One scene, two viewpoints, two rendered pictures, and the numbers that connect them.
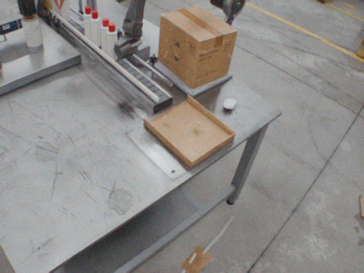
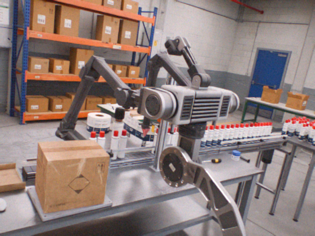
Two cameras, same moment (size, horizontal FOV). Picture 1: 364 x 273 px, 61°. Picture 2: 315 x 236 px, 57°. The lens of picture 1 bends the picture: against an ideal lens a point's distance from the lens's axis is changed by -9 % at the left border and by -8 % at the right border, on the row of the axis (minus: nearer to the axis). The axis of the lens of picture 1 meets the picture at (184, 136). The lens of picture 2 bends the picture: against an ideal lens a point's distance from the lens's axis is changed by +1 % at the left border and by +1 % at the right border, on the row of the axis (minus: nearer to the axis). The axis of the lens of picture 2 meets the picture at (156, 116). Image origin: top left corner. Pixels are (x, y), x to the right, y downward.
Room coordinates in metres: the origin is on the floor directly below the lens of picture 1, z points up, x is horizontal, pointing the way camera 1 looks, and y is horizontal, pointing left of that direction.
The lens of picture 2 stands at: (2.09, -1.25, 1.69)
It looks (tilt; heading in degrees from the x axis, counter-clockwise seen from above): 14 degrees down; 101
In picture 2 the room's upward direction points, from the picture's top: 9 degrees clockwise
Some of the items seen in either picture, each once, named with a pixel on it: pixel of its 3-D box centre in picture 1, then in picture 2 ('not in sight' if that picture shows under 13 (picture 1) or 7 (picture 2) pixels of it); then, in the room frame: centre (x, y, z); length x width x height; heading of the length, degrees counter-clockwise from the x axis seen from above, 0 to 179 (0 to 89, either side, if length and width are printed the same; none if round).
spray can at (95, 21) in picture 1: (95, 28); (114, 144); (1.49, 0.55, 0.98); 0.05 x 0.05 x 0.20
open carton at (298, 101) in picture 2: not in sight; (296, 100); (3.93, 5.96, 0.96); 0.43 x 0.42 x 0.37; 143
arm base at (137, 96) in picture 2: not in sight; (142, 99); (1.78, -0.02, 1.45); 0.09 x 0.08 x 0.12; 56
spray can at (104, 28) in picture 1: (106, 37); (100, 146); (1.42, 0.47, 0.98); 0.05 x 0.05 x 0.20
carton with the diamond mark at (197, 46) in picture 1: (195, 45); (71, 173); (1.45, 0.02, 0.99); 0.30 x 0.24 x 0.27; 44
